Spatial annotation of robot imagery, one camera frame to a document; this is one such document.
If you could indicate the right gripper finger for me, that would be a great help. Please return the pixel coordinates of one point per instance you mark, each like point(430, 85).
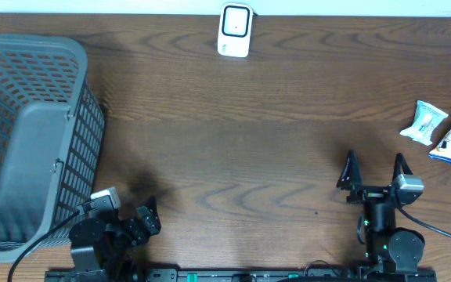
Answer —
point(400, 166)
point(350, 178)

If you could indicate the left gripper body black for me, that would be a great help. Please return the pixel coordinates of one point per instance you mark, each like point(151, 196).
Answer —
point(133, 232)

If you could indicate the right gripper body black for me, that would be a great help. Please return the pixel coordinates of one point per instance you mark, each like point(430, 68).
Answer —
point(369, 195)

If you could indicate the mint wet wipes pack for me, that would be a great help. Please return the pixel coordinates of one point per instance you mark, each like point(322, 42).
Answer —
point(426, 119)

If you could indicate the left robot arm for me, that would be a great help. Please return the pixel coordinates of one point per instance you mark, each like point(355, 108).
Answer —
point(100, 244)

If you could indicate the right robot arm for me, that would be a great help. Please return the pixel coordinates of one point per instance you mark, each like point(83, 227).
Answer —
point(390, 249)

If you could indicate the white barcode scanner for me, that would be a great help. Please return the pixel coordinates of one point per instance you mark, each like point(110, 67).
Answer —
point(234, 31)

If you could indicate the grey plastic basket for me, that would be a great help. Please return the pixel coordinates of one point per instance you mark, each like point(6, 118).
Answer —
point(51, 133)

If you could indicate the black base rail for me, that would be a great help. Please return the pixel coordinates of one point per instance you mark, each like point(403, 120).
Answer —
point(245, 275)

